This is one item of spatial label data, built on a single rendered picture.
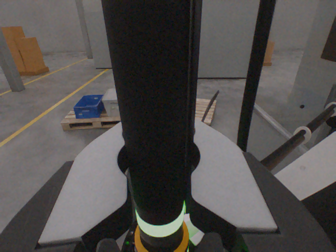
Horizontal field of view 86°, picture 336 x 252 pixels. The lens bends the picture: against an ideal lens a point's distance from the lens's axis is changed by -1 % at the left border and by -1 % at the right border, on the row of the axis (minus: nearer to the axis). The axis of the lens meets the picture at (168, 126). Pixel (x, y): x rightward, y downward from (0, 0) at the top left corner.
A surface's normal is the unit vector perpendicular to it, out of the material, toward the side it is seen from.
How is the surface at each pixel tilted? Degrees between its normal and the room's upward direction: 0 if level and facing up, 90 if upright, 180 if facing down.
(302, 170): 50
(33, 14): 90
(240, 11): 90
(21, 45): 90
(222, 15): 90
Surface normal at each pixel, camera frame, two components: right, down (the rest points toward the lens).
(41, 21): -0.04, 0.50
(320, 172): -0.78, -0.53
